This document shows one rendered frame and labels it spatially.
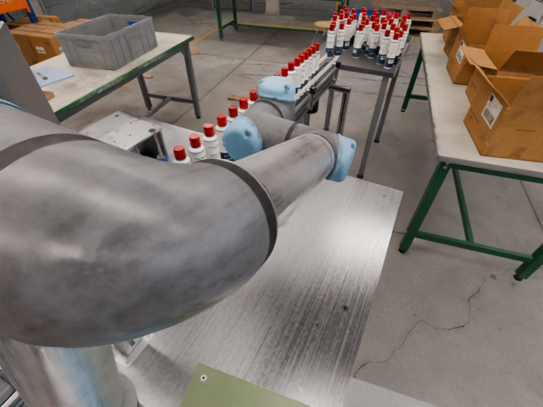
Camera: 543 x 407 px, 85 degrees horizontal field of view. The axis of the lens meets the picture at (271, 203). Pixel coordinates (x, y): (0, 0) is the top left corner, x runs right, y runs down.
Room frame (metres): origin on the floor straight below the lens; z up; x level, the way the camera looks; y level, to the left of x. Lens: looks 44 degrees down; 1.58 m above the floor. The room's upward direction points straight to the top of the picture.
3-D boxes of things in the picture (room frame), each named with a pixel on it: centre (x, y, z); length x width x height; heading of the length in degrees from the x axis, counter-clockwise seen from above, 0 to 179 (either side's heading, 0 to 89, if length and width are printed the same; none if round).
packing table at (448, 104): (2.08, -1.49, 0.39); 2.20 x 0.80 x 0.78; 162
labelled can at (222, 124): (0.95, 0.17, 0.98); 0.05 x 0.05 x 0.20
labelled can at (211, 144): (0.89, 0.21, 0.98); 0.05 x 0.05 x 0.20
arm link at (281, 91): (0.57, -0.01, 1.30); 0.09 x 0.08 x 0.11; 154
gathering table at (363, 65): (2.37, -0.66, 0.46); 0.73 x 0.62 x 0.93; 153
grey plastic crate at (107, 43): (2.49, 1.21, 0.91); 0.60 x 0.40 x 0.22; 166
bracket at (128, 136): (0.74, 0.39, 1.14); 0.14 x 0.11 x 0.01; 153
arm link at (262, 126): (0.47, 0.02, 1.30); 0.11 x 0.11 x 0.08; 64
